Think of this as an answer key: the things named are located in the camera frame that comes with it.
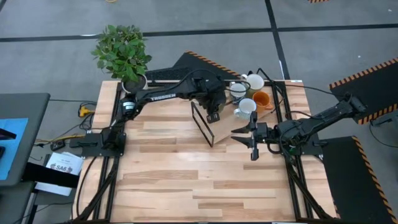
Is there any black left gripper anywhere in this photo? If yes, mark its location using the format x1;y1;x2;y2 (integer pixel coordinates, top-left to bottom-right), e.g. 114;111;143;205
192;77;228;124

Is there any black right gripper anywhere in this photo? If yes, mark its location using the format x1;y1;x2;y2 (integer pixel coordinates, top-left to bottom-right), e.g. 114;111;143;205
231;111;277;161

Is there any white enamel mug blue rim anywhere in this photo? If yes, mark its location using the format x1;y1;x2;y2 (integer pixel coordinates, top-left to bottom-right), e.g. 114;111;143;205
229;81;248;105

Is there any pale blue mug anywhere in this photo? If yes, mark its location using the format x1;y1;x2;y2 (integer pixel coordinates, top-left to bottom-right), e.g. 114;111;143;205
233;98;258;121

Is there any orange mug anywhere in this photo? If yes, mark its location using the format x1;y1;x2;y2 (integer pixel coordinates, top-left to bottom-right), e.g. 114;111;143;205
252;91;275;113

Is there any pale green mug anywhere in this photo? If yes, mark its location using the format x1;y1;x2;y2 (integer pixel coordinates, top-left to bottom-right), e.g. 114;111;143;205
241;73;266;98

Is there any black hazard-striped triangular floor mat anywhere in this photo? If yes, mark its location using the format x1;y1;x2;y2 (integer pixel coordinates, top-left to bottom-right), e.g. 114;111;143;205
145;50;248;81

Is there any black aluminium crossbar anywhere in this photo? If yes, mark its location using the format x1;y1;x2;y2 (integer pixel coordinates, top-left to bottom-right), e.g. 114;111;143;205
146;80;280;88

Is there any green plant in white pot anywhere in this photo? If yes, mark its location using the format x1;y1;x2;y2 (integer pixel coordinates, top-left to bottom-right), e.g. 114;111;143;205
90;24;153;94

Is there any small black device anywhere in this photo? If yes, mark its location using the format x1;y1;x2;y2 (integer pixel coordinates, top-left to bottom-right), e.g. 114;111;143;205
50;139;67;152

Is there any white printed booklet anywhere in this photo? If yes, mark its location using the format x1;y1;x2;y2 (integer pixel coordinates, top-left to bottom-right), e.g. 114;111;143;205
45;151;84;176

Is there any white paper sheet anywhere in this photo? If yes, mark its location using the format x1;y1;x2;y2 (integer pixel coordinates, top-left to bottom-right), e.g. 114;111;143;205
34;182;73;197

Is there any grey desk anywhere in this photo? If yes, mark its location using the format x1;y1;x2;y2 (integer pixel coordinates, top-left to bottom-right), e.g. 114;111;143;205
0;92;51;187

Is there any blue desk pad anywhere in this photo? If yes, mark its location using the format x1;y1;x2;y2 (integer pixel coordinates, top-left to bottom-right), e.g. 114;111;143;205
0;117;29;181

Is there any wooden shelf riser black frame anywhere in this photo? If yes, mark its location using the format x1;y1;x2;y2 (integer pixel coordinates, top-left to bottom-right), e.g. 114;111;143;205
190;93;276;148

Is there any black aluminium extrusion frame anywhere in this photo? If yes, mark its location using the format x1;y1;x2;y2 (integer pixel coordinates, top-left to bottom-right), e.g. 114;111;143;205
270;80;335;222
74;81;131;222

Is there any black floor cable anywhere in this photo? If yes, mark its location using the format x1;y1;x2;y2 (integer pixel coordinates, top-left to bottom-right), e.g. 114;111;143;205
366;119;398;171

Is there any yellow cable plug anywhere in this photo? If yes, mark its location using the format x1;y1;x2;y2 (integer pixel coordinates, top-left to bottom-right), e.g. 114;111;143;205
78;105;96;118

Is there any yellow cable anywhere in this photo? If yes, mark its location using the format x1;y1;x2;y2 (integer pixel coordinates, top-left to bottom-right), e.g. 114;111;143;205
34;134;86;147

